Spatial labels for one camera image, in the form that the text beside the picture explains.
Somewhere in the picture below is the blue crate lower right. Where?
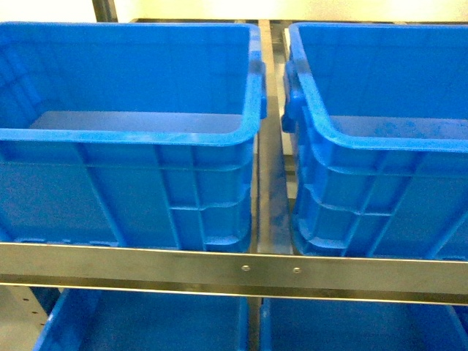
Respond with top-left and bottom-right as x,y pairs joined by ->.
260,298 -> 467,350

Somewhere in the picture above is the blue crate lower left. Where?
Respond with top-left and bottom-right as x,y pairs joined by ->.
33,289 -> 249,350

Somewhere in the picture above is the blue crate upper left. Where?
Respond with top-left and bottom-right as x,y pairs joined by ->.
1,22 -> 266,252

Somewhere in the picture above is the blue crate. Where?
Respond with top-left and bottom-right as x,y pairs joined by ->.
260,298 -> 467,350
1,22 -> 266,252
282,22 -> 467,261
33,289 -> 249,350

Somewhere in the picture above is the blue crate upper right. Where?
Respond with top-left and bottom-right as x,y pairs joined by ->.
282,22 -> 467,261

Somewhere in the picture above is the stainless steel shelf rack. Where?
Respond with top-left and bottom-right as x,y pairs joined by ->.
1,1 -> 467,350

